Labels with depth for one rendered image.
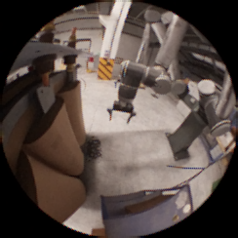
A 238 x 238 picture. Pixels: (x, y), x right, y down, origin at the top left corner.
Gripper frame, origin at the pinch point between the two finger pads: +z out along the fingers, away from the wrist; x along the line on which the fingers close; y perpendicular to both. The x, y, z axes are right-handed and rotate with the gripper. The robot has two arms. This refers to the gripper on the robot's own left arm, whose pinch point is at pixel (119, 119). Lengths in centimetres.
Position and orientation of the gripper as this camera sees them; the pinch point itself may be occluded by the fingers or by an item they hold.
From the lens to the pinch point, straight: 56.3
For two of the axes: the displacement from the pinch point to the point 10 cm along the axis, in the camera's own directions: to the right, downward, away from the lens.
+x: -9.8, -1.6, -1.2
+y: 0.2, -6.7, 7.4
